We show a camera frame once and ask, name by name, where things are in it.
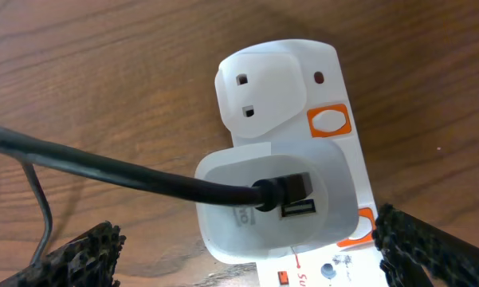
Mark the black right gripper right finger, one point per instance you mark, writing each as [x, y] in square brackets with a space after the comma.
[414, 251]

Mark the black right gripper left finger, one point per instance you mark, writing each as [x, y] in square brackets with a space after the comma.
[89, 260]

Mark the white USB charger adapter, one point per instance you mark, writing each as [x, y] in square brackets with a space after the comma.
[236, 235]

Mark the white power strip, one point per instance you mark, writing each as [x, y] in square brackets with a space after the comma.
[290, 90]

